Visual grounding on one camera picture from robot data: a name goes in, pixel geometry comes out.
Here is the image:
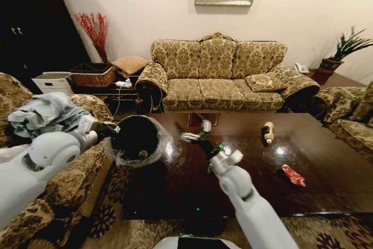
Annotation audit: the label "crumpled grey-blue cloth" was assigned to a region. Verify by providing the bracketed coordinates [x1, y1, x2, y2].
[7, 92, 97, 139]

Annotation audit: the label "black lined trash bin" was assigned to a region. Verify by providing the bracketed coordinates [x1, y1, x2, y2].
[110, 115, 167, 169]

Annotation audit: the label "green snack wrapper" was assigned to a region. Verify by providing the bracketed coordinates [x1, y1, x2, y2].
[207, 143, 227, 174]

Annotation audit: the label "floral patterned armchair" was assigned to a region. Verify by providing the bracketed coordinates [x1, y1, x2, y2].
[311, 81, 373, 163]

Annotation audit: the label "brown bottle with white cap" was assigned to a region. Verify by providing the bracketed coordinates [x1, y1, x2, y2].
[261, 121, 276, 145]

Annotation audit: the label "woven wicker basket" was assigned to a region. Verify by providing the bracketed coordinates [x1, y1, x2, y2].
[69, 62, 117, 88]

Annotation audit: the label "dark wooden coffee table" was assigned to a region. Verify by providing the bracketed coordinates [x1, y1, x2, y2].
[121, 113, 373, 220]

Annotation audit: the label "green potted plant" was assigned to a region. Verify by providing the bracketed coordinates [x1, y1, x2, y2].
[319, 26, 373, 72]

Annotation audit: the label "brown woven cushion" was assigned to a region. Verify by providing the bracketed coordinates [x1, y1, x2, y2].
[111, 55, 150, 76]

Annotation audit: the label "floral armchair with clothes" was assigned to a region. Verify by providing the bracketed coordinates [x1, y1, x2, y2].
[0, 72, 115, 249]

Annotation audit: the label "floral patterned sofa cushion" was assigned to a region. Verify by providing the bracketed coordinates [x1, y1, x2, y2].
[244, 73, 288, 93]

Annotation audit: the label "floral patterned three-seat sofa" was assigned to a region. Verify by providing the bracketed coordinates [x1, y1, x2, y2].
[135, 32, 321, 114]

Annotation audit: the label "dark wooden cabinet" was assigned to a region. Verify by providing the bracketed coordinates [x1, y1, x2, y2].
[0, 0, 90, 94]

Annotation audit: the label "white storage box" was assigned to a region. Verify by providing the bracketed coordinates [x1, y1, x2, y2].
[31, 71, 74, 96]

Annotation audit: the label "white telephone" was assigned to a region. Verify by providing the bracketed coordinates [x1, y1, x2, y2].
[292, 62, 309, 75]

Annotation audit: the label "white robot front shell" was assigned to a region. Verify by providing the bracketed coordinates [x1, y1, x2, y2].
[153, 236, 241, 249]

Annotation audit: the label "red dried branches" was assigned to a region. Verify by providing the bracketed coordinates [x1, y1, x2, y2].
[75, 12, 111, 64]

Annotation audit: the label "dark side table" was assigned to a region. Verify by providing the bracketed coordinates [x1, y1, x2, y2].
[71, 74, 141, 116]

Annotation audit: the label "red snack wrapper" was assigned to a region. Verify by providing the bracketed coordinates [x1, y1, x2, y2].
[280, 164, 307, 188]

